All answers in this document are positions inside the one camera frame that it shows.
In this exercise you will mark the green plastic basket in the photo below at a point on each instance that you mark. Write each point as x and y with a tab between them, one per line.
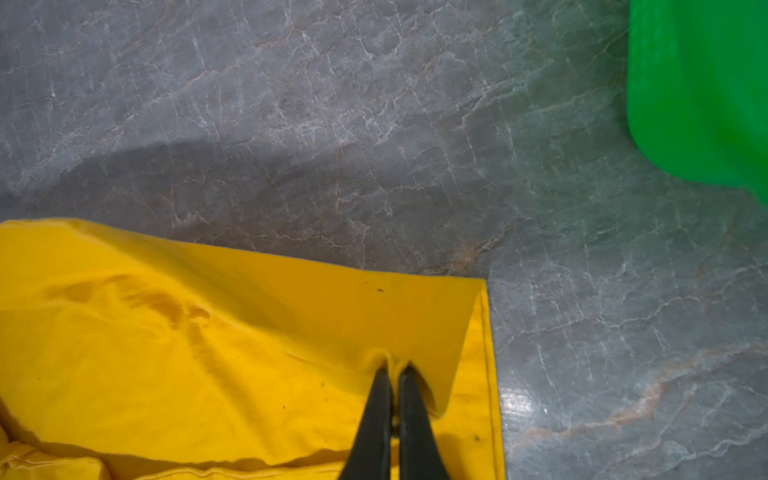
697	90

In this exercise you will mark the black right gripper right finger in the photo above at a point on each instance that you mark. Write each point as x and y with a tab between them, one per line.
419	457

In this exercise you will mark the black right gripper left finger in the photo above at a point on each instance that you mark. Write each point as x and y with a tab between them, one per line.
370	455

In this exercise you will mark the yellow t shirt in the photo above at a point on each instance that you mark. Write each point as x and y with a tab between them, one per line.
128	356

